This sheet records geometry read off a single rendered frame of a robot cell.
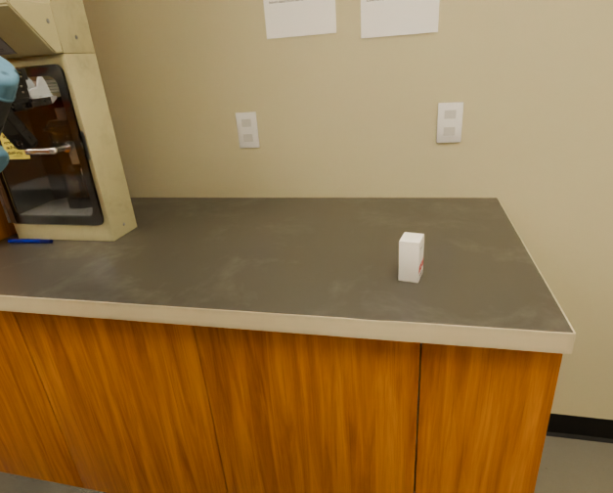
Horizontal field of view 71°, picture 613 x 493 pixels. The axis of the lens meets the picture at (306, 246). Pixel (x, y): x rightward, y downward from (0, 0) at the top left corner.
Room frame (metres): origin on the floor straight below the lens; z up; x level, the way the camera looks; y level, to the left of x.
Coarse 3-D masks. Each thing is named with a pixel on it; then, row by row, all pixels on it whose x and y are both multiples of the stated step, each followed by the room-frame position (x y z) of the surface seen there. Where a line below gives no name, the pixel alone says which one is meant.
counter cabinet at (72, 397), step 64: (0, 320) 0.87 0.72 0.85; (64, 320) 0.83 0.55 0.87; (0, 384) 0.89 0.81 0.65; (64, 384) 0.84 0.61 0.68; (128, 384) 0.80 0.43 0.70; (192, 384) 0.75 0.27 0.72; (256, 384) 0.72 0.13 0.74; (320, 384) 0.68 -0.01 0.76; (384, 384) 0.65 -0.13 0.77; (448, 384) 0.62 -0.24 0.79; (512, 384) 0.59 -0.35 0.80; (0, 448) 0.92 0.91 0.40; (64, 448) 0.86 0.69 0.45; (128, 448) 0.81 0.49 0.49; (192, 448) 0.76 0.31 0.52; (256, 448) 0.72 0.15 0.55; (320, 448) 0.68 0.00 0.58; (384, 448) 0.65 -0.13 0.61; (448, 448) 0.62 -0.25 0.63; (512, 448) 0.59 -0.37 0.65
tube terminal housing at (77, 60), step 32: (32, 0) 1.11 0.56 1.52; (64, 0) 1.14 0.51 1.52; (64, 32) 1.11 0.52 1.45; (32, 64) 1.12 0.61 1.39; (64, 64) 1.10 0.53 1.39; (96, 64) 1.20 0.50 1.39; (96, 96) 1.17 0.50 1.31; (96, 128) 1.14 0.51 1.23; (96, 160) 1.11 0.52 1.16; (128, 192) 1.20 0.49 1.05; (128, 224) 1.17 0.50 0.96
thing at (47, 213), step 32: (64, 96) 1.09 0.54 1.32; (32, 128) 1.12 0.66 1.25; (64, 128) 1.10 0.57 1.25; (32, 160) 1.13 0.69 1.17; (64, 160) 1.10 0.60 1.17; (32, 192) 1.14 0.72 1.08; (64, 192) 1.11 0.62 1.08; (96, 192) 1.09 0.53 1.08; (32, 224) 1.15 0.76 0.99; (64, 224) 1.12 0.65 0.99; (96, 224) 1.09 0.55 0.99
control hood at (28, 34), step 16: (0, 0) 0.99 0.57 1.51; (16, 0) 1.01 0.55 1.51; (0, 16) 1.01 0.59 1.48; (16, 16) 1.01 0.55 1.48; (32, 16) 1.04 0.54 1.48; (48, 16) 1.08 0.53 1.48; (0, 32) 1.05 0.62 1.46; (16, 32) 1.04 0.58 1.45; (32, 32) 1.04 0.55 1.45; (48, 32) 1.07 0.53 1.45; (16, 48) 1.08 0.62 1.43; (32, 48) 1.07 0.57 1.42; (48, 48) 1.06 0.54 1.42
